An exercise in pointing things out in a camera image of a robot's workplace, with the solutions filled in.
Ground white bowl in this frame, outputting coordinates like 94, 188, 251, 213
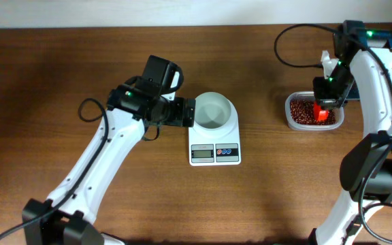
195, 92, 231, 129

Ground white kitchen scale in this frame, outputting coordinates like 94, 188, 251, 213
189, 111, 242, 167

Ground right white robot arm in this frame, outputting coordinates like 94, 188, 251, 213
310, 20, 392, 244

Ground red beans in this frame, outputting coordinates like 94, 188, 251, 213
289, 99, 336, 125

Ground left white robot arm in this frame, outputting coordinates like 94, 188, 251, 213
22, 55, 195, 245

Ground clear plastic container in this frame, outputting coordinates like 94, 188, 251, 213
285, 91, 344, 131

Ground left black cable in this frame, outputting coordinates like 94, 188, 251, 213
0, 97, 110, 245

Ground orange measuring scoop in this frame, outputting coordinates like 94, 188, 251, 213
313, 102, 329, 123

